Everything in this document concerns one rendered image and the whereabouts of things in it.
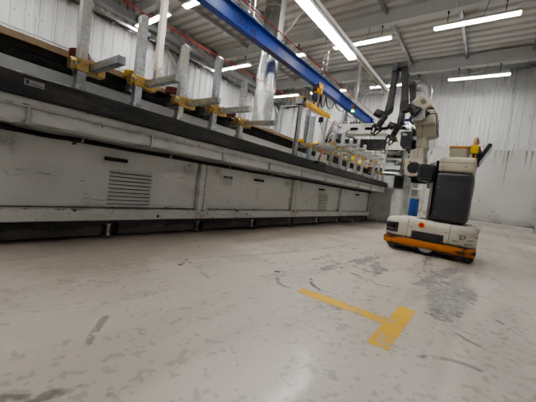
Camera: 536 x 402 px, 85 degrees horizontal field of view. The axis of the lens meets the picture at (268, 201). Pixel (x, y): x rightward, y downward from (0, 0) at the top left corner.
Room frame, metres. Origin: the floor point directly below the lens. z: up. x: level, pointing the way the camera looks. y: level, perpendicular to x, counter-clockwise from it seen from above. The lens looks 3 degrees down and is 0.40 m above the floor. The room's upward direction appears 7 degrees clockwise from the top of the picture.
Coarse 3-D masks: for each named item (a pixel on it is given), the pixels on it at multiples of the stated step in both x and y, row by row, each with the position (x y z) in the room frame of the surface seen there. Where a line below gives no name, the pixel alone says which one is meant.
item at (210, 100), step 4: (188, 100) 1.66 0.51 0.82; (192, 100) 1.64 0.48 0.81; (196, 100) 1.62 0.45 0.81; (200, 100) 1.60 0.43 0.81; (204, 100) 1.58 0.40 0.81; (208, 100) 1.56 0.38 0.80; (212, 100) 1.54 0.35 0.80; (216, 100) 1.52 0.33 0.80; (220, 100) 1.54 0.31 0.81; (168, 104) 1.77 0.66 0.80; (172, 104) 1.74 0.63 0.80; (188, 104) 1.65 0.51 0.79; (192, 104) 1.63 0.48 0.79; (196, 104) 1.62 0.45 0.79; (200, 104) 1.61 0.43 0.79; (204, 104) 1.60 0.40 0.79; (208, 104) 1.59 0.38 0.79; (212, 104) 1.58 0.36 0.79
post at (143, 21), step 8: (144, 16) 1.45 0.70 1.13; (144, 24) 1.45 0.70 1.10; (144, 32) 1.45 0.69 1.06; (136, 40) 1.46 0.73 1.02; (144, 40) 1.46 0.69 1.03; (136, 48) 1.45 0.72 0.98; (144, 48) 1.46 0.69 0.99; (136, 56) 1.45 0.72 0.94; (144, 56) 1.46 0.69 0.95; (136, 64) 1.44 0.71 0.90; (144, 64) 1.46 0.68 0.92; (136, 72) 1.44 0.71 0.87; (136, 88) 1.44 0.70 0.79; (136, 96) 1.45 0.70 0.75
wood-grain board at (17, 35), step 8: (0, 32) 1.19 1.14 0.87; (8, 32) 1.21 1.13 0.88; (16, 32) 1.23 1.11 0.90; (24, 40) 1.25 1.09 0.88; (32, 40) 1.27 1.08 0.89; (40, 48) 1.31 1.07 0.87; (48, 48) 1.32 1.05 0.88; (56, 48) 1.34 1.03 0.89; (64, 56) 1.37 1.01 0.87; (112, 72) 1.54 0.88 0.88; (120, 72) 1.57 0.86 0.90; (160, 88) 1.76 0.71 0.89; (264, 128) 2.58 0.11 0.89; (280, 136) 2.79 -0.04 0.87; (288, 136) 2.88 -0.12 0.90; (328, 152) 3.61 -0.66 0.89; (344, 160) 4.06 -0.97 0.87
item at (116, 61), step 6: (102, 60) 1.20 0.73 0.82; (108, 60) 1.16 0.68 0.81; (114, 60) 1.14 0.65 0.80; (120, 60) 1.13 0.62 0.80; (90, 66) 1.26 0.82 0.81; (96, 66) 1.23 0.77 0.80; (102, 66) 1.19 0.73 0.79; (108, 66) 1.18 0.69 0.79; (114, 66) 1.17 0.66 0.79; (120, 66) 1.16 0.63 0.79; (72, 72) 1.38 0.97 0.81; (96, 72) 1.27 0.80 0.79
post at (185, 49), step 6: (186, 48) 1.64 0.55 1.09; (180, 54) 1.66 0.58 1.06; (186, 54) 1.65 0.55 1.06; (180, 60) 1.65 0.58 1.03; (186, 60) 1.65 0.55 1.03; (180, 66) 1.65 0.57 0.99; (186, 66) 1.65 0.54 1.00; (180, 72) 1.65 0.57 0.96; (186, 72) 1.66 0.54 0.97; (186, 78) 1.66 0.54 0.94; (180, 84) 1.64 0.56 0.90; (186, 84) 1.66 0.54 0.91; (180, 90) 1.64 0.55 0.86; (180, 108) 1.65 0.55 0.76; (174, 114) 1.66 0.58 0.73; (180, 114) 1.65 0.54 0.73
